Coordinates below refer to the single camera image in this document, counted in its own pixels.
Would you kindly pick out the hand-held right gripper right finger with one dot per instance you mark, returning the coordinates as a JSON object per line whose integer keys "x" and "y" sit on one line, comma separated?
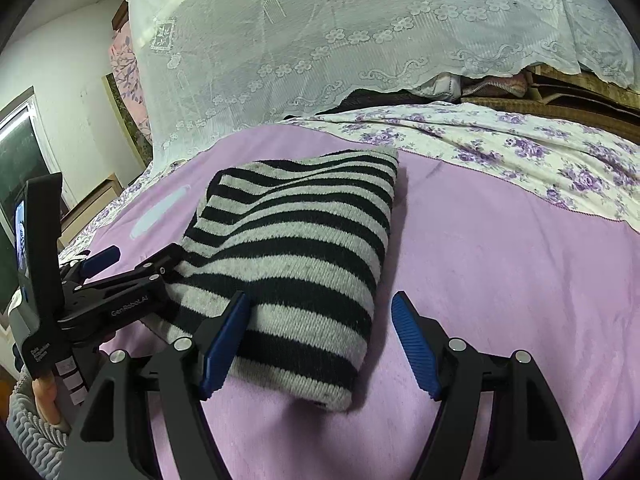
{"x": 415, "y": 345}

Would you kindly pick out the person's left hand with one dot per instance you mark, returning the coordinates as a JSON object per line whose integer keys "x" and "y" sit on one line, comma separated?
{"x": 46, "y": 395}

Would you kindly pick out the person's left forearm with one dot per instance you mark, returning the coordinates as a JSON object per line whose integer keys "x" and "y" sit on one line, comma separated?
{"x": 30, "y": 435}

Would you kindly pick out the wooden cabinet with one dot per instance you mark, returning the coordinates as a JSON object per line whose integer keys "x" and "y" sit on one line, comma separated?
{"x": 95, "y": 200}

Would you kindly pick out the white folded cloth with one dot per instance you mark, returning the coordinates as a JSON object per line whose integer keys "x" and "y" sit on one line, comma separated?
{"x": 442, "y": 86}

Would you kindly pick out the pink floral cloth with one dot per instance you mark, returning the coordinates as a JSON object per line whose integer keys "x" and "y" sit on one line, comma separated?
{"x": 125, "y": 70}

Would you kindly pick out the white framed window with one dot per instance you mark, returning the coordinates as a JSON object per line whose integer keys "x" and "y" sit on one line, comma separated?
{"x": 15, "y": 160}

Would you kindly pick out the white purple floral quilt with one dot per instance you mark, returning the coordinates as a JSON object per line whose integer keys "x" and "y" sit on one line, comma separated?
{"x": 500, "y": 135}

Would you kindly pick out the pink zippered bedding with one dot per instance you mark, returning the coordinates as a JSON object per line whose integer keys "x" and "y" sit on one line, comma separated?
{"x": 495, "y": 85}

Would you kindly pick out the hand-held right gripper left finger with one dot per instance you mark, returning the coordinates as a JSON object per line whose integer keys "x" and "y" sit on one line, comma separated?
{"x": 225, "y": 342}

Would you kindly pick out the black grey striped sweater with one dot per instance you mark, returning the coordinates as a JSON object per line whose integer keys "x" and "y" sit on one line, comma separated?
{"x": 300, "y": 260}

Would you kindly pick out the purple bed sheet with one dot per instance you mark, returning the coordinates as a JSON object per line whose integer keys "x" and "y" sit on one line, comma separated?
{"x": 500, "y": 285}

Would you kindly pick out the brown woven mat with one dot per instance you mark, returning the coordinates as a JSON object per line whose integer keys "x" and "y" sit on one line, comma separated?
{"x": 575, "y": 102}

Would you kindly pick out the white lace cover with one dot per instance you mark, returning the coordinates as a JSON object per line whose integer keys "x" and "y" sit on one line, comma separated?
{"x": 300, "y": 20}

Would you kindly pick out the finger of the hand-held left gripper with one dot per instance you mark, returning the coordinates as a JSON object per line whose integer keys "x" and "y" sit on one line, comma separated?
{"x": 100, "y": 260}
{"x": 130, "y": 297}

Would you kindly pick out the wood framed dark panel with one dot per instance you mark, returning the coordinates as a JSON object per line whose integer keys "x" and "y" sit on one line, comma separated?
{"x": 122, "y": 120}

